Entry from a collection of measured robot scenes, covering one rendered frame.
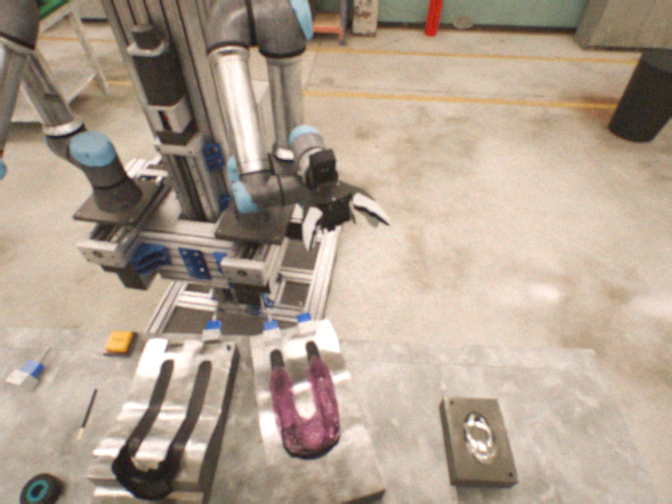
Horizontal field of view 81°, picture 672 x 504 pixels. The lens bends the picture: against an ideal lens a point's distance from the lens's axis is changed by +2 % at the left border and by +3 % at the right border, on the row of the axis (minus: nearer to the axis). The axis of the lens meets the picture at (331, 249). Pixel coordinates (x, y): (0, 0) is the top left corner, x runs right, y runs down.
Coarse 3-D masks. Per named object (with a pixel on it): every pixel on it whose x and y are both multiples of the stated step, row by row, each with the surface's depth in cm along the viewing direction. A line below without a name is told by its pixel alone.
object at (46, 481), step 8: (32, 480) 97; (40, 480) 97; (48, 480) 97; (56, 480) 98; (24, 488) 96; (32, 488) 96; (40, 488) 98; (48, 488) 96; (56, 488) 97; (24, 496) 95; (32, 496) 95; (40, 496) 95; (48, 496) 95; (56, 496) 97
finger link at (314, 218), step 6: (312, 210) 71; (318, 210) 71; (312, 216) 70; (318, 216) 70; (306, 222) 70; (312, 222) 69; (318, 222) 70; (306, 228) 69; (312, 228) 68; (306, 234) 68; (312, 234) 68; (306, 240) 67; (312, 240) 68; (306, 246) 67; (312, 246) 72
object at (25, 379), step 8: (40, 360) 119; (24, 368) 116; (32, 368) 116; (40, 368) 117; (16, 376) 113; (24, 376) 113; (32, 376) 115; (16, 384) 112; (24, 384) 113; (32, 384) 115
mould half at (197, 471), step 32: (160, 352) 114; (192, 352) 114; (224, 352) 114; (192, 384) 108; (224, 384) 108; (128, 416) 102; (160, 416) 102; (224, 416) 107; (96, 448) 93; (160, 448) 93; (192, 448) 93; (96, 480) 90; (192, 480) 88
